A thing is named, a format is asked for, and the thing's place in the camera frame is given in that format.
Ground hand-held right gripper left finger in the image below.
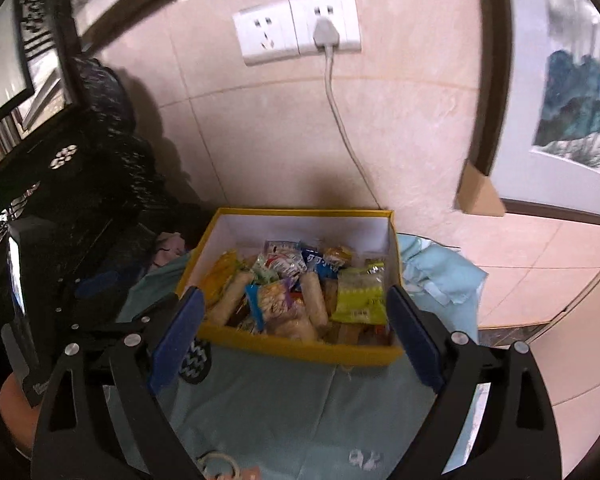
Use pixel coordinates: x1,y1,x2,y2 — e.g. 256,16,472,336
30,286,206,480

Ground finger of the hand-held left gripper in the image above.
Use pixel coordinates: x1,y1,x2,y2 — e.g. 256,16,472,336
60,269,123,311
75,292,181,346

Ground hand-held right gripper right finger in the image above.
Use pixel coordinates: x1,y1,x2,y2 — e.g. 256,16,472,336
386,284,563,480

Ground pile of snack packets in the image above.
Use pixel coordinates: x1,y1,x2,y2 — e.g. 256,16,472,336
200,240,393,348

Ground yellow cardboard box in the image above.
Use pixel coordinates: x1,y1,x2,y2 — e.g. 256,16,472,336
176,206,406,367

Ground person's left hand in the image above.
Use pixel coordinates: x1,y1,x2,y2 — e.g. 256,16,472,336
0,374,43,461

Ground pink cloth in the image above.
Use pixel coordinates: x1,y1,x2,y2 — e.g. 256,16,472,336
152,232,191,271

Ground teal printed tablecloth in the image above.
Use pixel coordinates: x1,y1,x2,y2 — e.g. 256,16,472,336
102,232,488,480

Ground cardboard corner protector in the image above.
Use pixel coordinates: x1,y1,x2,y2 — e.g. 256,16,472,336
455,159,507,218

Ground bird painting panel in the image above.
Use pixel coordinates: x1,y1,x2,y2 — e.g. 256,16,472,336
0,0,36,126

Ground framed lotus painting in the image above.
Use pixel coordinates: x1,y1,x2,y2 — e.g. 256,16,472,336
472,0,600,233

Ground white wall socket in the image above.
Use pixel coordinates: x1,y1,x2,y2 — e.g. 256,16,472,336
232,0,301,67
287,0,362,57

